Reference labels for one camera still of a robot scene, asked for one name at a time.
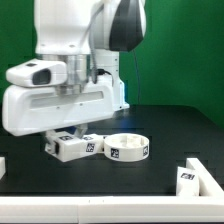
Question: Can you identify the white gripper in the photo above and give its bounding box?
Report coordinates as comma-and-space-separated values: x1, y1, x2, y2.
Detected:
2, 83, 114, 138

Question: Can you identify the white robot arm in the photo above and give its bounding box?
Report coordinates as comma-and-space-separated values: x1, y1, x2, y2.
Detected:
2, 0, 146, 136

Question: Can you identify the white block left edge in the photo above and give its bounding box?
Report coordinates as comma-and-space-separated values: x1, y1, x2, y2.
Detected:
0, 157, 6, 180

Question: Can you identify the grey corrugated hose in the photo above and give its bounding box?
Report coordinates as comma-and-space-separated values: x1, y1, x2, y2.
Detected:
87, 0, 104, 84

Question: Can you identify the white front rail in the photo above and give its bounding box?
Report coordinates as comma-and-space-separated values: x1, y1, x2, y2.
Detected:
0, 196, 224, 224

